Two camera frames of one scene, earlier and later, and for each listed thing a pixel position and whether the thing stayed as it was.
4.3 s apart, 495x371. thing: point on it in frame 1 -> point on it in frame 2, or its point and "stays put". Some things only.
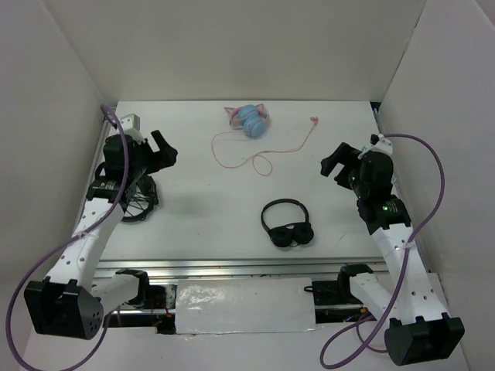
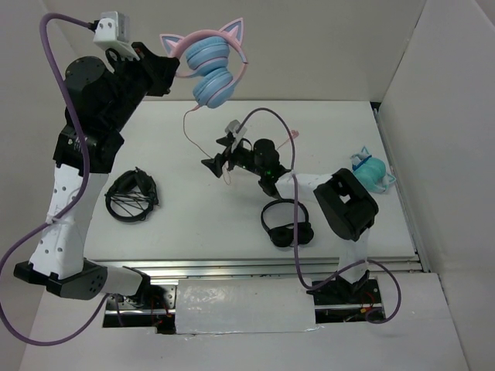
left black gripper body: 147,161 -> 145,75
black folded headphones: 291,235 stays put
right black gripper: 340,155 -> 216,164
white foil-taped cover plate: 244,305 stays put
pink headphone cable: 315,122 -> 225,171
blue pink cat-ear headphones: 251,119 -> 216,59
